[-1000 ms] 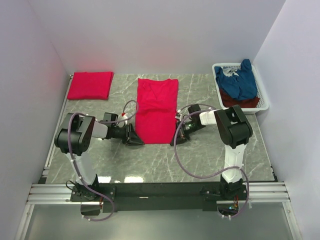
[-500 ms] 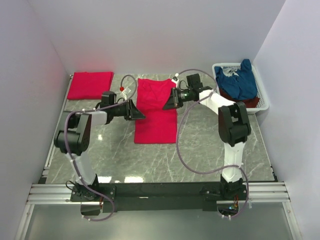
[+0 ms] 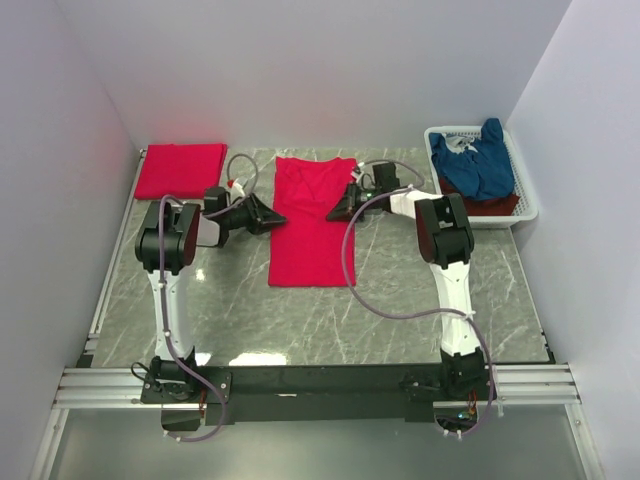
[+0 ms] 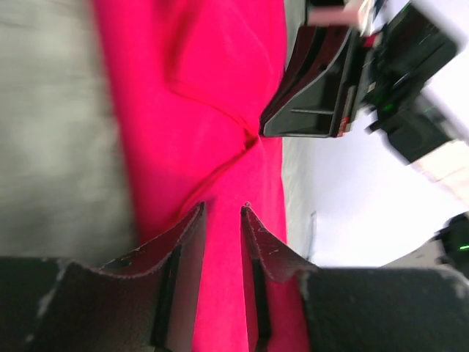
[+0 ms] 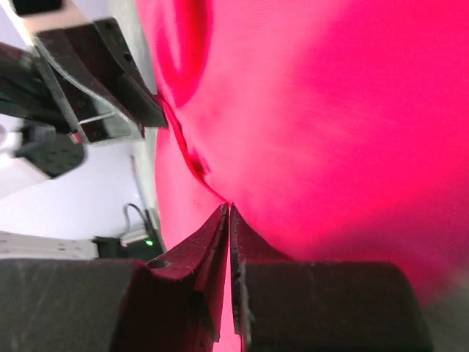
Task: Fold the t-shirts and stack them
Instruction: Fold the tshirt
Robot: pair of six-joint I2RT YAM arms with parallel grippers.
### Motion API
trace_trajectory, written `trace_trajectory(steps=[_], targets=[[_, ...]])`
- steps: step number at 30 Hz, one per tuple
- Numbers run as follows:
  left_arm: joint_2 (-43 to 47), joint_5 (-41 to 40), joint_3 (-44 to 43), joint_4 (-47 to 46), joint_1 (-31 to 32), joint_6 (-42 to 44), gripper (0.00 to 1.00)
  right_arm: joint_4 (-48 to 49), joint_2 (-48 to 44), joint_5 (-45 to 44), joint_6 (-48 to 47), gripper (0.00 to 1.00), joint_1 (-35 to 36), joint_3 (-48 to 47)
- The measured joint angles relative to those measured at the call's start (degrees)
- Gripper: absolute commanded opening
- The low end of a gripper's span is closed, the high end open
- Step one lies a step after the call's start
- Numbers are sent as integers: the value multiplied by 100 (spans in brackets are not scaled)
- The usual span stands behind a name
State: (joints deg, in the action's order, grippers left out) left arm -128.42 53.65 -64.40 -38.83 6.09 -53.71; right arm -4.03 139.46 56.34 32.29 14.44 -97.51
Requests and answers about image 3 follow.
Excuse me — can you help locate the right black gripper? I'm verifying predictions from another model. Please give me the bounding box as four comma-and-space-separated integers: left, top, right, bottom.
326, 181, 382, 223

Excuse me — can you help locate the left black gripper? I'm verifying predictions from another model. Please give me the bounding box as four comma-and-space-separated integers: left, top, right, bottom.
223, 192, 286, 234

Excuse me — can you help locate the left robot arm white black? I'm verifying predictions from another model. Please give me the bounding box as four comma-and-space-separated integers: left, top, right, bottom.
135, 182, 287, 402

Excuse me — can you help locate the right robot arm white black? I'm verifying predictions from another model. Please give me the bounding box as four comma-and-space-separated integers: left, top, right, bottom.
326, 159, 496, 399

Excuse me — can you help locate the folded red t-shirt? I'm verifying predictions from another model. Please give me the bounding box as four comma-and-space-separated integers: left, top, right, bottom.
134, 143, 228, 200

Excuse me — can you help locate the blue t-shirt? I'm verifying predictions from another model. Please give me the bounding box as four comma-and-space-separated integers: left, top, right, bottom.
428, 118, 515, 201

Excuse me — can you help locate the dark red t-shirt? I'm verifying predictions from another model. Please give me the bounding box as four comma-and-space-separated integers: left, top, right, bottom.
462, 193, 520, 216

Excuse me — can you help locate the white plastic basket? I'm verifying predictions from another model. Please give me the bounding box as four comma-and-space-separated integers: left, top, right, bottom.
424, 125, 538, 229

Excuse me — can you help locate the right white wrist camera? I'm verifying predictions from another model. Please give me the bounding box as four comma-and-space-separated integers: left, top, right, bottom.
351, 162, 373, 184

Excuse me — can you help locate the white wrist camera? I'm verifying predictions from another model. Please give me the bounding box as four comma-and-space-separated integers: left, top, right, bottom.
227, 177, 249, 199
351, 162, 373, 184

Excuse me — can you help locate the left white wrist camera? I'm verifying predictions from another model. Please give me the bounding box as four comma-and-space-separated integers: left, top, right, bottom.
227, 177, 249, 199

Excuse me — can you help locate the aluminium rail frame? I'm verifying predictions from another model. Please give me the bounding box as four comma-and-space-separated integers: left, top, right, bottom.
29, 149, 606, 480

